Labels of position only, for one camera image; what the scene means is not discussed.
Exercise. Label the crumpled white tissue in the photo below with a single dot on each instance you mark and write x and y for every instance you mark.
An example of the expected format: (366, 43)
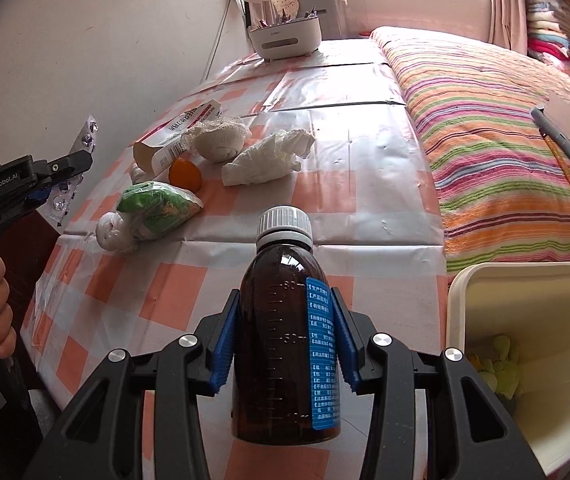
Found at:
(265, 160)

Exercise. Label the yellow pencil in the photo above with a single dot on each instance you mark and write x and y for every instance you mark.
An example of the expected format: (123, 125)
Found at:
(562, 165)

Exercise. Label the white desktop organizer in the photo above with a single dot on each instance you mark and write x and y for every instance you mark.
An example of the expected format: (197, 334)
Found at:
(285, 40)

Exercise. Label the orange fruit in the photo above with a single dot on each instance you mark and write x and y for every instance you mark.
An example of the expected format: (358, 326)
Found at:
(185, 175)

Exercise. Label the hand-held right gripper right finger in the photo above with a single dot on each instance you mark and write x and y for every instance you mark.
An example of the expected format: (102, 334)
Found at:
(346, 345)

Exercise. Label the green plush toy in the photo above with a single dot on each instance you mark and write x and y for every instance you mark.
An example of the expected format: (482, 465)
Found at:
(502, 367)

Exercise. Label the silver blister pack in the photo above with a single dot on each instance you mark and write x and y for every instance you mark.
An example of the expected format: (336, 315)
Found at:
(87, 135)

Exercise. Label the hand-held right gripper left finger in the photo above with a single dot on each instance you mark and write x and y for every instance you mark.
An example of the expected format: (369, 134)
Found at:
(222, 355)

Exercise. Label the green plastic packet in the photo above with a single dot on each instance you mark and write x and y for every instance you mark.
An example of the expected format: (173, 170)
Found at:
(157, 207)

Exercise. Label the striped blanket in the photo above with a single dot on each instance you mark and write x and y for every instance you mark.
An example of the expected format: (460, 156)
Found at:
(490, 135)

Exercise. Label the white tissue wad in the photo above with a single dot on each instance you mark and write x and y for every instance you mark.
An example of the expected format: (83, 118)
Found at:
(112, 232)

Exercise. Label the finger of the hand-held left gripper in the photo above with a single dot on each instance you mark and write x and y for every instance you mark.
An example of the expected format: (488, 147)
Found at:
(40, 195)
(65, 165)

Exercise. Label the pink curtain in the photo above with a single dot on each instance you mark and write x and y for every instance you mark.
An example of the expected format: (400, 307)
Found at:
(505, 5)

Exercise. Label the white lace sock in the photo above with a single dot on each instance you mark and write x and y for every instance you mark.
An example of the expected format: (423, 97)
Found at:
(217, 142)

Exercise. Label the cream plastic bin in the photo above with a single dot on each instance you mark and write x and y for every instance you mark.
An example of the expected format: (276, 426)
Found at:
(540, 310)

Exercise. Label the white floor appliance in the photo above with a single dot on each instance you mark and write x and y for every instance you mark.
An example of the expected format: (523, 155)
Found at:
(332, 10)

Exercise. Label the white cardboard medicine box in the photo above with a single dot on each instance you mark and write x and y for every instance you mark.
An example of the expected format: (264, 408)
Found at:
(180, 130)

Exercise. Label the brown medicine bottle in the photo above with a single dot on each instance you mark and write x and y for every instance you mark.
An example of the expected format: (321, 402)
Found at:
(285, 330)

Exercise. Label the grey pen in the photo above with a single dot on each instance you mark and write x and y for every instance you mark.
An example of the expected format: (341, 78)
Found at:
(562, 142)

